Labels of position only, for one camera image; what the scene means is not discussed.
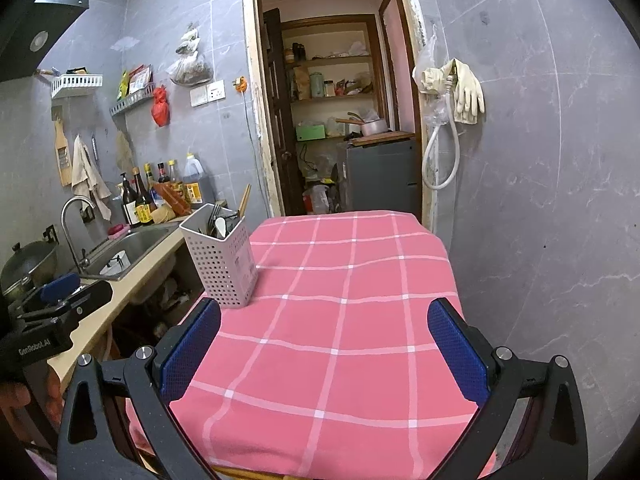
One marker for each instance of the steel sink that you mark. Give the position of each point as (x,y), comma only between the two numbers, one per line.
(142,242)

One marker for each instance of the steel pot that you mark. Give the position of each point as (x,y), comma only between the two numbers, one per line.
(372,127)

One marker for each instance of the steel faucet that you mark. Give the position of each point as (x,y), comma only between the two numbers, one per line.
(66,225)

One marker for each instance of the wooden door frame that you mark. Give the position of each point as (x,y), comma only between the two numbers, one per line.
(252,85)

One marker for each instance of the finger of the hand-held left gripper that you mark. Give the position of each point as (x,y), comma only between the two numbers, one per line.
(85,297)
(60,286)

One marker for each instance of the black range hood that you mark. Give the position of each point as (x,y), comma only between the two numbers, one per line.
(30,30)

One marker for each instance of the hanging kitchen knife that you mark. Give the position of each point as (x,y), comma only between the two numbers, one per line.
(94,149)

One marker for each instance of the wooden chopstick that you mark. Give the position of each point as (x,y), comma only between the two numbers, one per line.
(247,199)
(243,202)

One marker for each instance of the red snack packet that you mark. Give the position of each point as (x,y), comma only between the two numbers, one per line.
(140,79)

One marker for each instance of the red and white bag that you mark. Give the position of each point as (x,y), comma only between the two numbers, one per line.
(317,200)

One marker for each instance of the metal wall shelf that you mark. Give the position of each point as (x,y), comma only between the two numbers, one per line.
(131,102)

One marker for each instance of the grey cabinet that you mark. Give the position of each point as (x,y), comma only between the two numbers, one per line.
(382,177)

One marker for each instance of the dark wooden door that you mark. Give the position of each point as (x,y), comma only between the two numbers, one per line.
(277,110)

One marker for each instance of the pink checkered tablecloth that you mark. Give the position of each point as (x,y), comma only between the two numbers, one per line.
(325,385)

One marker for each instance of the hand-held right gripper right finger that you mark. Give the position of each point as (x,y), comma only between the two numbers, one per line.
(457,355)

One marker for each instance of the crumpled cream rubber glove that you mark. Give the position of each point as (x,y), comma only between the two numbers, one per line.
(430,79)

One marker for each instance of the large steel spoon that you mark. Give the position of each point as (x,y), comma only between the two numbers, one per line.
(220,227)

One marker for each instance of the orange plug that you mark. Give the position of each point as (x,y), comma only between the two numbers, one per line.
(242,84)

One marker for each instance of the teal canister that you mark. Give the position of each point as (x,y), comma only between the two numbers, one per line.
(317,86)

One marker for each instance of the white wall socket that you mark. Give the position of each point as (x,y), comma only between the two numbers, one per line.
(215,91)

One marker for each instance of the dark sauce bottle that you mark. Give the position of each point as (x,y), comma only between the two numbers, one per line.
(129,206)

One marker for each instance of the amber sauce bottle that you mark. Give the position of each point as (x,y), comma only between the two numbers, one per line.
(174,175)

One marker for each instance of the white bowl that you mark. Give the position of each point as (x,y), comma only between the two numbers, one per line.
(115,263)

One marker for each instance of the small glass jar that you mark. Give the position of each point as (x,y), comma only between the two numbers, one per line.
(329,89)

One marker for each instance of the tan hanging scrubber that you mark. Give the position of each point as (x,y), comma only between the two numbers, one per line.
(124,150)

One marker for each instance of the yellow-label sauce bottle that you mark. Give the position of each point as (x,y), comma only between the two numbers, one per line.
(144,210)

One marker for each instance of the black-cap sauce bottle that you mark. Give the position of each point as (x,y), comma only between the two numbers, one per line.
(163,174)

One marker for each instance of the small hanging plastic bag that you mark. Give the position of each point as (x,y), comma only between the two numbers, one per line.
(188,40)

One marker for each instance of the person's left hand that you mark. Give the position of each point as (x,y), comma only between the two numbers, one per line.
(54,395)

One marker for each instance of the yellow snack packet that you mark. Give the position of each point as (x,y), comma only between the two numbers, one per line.
(123,85)

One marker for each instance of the wooden grater board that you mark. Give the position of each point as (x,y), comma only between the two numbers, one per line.
(63,155)

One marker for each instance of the red plastic bag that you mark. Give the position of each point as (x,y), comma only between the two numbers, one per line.
(160,109)

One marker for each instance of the white perforated utensil holder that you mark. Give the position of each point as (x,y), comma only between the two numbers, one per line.
(220,270)

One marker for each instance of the clear hanging plastic bag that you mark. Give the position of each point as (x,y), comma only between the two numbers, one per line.
(432,47)

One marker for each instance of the wooden shelf unit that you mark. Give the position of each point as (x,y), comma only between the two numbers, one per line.
(332,61)

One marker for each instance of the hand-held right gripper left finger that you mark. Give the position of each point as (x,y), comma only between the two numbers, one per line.
(190,350)

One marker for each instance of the beige hanging towel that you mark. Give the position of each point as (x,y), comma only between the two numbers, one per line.
(87,175)

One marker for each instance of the steel fork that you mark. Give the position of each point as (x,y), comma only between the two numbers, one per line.
(214,212)

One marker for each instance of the orange packet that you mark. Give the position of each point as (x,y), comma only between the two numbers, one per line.
(172,199)

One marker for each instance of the slim sauce bottle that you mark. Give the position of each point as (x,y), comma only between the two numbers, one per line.
(148,177)

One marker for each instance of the beige kitchen counter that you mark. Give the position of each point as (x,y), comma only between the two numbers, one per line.
(140,275)

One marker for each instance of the pink sponge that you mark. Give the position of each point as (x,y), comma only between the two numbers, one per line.
(119,230)

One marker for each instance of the white wall switch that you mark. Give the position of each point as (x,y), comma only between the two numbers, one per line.
(199,96)

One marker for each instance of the hanging bag of dried goods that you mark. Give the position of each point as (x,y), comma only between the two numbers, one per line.
(190,71)

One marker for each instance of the brown paper bag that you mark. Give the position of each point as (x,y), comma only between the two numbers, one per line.
(301,83)

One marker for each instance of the wok with lid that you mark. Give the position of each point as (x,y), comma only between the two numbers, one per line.
(25,265)

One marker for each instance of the white wall shelf basket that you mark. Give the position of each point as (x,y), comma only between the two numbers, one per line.
(76,82)

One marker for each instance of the green box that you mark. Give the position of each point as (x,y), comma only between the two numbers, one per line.
(310,132)

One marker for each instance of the oil jug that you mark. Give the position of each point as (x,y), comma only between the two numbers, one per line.
(196,182)

